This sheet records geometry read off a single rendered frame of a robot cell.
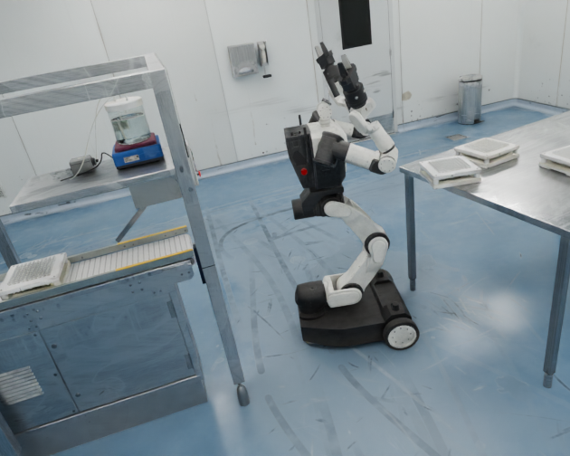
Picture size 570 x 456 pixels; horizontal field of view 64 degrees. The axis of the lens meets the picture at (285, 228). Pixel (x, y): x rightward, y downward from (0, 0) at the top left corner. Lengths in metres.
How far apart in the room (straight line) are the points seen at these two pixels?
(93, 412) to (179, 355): 0.51
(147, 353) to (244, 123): 4.02
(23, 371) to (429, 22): 5.86
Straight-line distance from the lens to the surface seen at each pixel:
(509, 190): 2.49
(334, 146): 2.13
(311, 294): 2.71
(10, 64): 5.94
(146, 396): 2.60
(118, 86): 1.83
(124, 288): 2.17
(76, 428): 2.74
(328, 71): 2.61
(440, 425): 2.44
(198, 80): 5.79
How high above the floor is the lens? 1.88
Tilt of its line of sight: 26 degrees down
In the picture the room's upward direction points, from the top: 10 degrees counter-clockwise
